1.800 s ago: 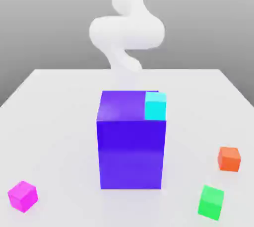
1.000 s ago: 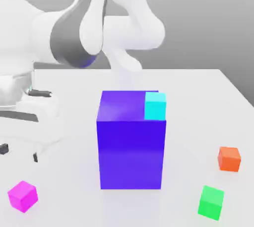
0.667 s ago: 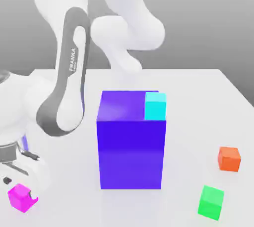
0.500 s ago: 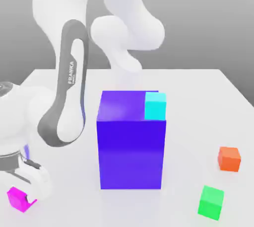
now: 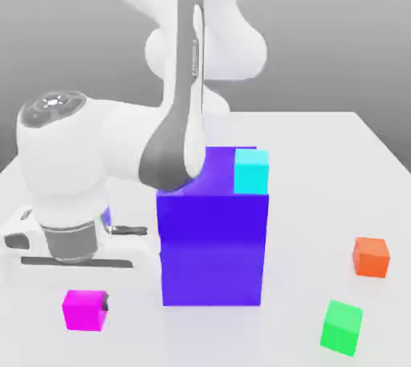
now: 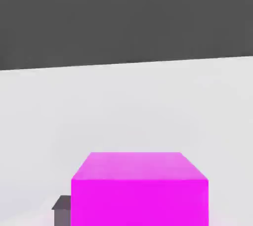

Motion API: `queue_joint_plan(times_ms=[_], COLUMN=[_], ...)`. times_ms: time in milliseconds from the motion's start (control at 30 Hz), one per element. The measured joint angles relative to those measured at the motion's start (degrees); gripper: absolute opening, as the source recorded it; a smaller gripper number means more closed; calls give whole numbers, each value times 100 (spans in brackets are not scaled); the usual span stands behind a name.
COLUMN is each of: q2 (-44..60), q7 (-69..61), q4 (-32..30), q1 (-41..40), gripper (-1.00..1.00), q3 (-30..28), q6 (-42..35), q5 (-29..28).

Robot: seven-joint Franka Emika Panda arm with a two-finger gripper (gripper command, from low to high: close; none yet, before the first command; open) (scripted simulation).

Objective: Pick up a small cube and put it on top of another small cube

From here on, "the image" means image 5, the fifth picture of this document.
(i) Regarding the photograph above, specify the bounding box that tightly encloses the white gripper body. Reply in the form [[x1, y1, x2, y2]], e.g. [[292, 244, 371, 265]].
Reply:
[[6, 237, 153, 290]]

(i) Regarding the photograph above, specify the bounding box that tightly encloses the small magenta cube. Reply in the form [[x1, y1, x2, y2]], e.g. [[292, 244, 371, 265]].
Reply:
[[61, 289, 110, 333]]

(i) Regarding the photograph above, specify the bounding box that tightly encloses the small cyan cube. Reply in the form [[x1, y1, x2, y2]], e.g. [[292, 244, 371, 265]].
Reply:
[[233, 148, 270, 195]]

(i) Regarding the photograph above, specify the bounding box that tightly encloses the small green cube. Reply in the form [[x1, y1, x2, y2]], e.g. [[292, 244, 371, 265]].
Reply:
[[319, 299, 364, 358]]

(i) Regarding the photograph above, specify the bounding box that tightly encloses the small orange cube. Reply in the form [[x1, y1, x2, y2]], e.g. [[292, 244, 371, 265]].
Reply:
[[352, 236, 392, 279]]

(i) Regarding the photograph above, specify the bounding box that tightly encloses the large purple box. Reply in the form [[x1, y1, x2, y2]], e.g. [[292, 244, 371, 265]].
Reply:
[[156, 145, 270, 308]]

